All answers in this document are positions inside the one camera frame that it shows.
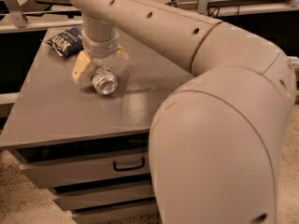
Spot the middle grey drawer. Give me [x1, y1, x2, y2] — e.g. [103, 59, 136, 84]
[53, 180, 154, 210]

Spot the bottom grey drawer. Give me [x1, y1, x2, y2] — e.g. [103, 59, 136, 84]
[72, 200, 158, 224]

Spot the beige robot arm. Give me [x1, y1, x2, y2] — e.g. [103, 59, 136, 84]
[69, 0, 296, 224]

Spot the silver green 7up can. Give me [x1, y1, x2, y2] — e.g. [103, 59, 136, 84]
[92, 64, 118, 95]

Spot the metal frame railing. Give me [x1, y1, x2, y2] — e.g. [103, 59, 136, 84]
[0, 0, 299, 35]

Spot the grey drawer cabinet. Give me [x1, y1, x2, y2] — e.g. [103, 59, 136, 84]
[1, 34, 191, 216]

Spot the black drawer handle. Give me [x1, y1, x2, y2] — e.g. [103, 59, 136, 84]
[113, 158, 146, 173]

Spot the top grey drawer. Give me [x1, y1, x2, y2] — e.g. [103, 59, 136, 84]
[21, 147, 150, 189]

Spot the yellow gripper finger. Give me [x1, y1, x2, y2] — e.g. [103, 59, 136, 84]
[114, 46, 129, 60]
[72, 50, 94, 83]

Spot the grey drawer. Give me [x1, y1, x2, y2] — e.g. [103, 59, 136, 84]
[53, 180, 154, 210]
[21, 147, 150, 189]
[72, 200, 158, 224]

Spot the blue chip bag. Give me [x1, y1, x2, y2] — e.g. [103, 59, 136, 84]
[46, 25, 83, 58]

